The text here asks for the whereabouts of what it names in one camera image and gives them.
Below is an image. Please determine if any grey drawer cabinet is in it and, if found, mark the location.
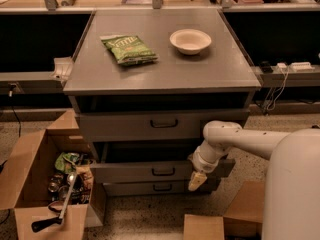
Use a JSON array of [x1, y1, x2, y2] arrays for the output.
[[62, 7, 263, 198]]

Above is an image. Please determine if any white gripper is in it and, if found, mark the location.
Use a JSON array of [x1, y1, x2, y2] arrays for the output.
[[188, 152, 219, 191]]

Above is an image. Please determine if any cardboard box right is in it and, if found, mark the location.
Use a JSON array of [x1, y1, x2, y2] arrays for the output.
[[183, 181, 265, 240]]

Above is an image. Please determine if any metal ladle black handle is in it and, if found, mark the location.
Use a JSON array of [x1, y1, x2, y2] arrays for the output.
[[31, 172, 77, 233]]

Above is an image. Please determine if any white power strip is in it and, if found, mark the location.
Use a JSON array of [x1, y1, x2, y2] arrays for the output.
[[290, 62, 314, 72]]

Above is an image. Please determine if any soda can in box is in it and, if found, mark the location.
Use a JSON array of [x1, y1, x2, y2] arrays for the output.
[[48, 173, 64, 193]]

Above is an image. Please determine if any grey drawer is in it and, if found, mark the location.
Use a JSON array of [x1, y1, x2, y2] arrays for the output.
[[102, 177, 222, 198], [76, 109, 249, 142], [89, 140, 236, 184]]

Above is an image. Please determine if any white bowl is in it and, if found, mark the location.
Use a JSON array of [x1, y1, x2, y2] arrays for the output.
[[169, 29, 212, 55]]

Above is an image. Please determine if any grey bottom drawer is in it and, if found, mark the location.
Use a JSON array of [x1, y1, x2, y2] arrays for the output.
[[102, 177, 222, 198]]

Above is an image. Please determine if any white cables right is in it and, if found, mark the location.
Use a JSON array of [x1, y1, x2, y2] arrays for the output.
[[265, 63, 291, 112]]

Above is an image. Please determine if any open cardboard box left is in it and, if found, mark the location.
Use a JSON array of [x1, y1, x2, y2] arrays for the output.
[[0, 110, 106, 240]]

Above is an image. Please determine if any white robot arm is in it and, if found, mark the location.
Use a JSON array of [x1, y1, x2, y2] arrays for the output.
[[188, 121, 320, 240]]

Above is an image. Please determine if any green snack bag in box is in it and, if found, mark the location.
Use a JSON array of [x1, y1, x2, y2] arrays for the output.
[[54, 152, 80, 174]]

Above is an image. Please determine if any white plastic bracket left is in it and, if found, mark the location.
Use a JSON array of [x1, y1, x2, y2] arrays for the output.
[[51, 57, 74, 81]]

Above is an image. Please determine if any green chip bag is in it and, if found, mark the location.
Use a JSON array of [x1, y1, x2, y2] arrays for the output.
[[100, 35, 158, 66]]

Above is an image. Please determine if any grey top drawer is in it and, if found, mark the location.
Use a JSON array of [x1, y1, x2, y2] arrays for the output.
[[76, 109, 249, 142]]

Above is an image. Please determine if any black cable left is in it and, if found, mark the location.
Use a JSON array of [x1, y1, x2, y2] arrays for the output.
[[7, 82, 23, 138]]

